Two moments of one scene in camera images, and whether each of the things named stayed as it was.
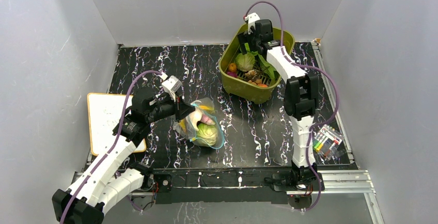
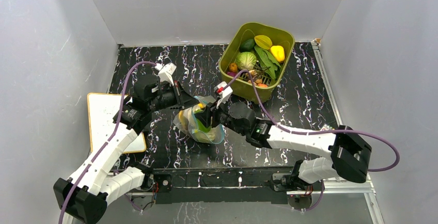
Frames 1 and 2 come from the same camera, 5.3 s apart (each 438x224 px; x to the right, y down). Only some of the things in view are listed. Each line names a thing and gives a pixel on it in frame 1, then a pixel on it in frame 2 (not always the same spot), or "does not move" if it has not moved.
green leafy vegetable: [267, 68] does not move
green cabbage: [245, 62] does not move
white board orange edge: [106, 112] does not move
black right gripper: [248, 44] → [212, 113]
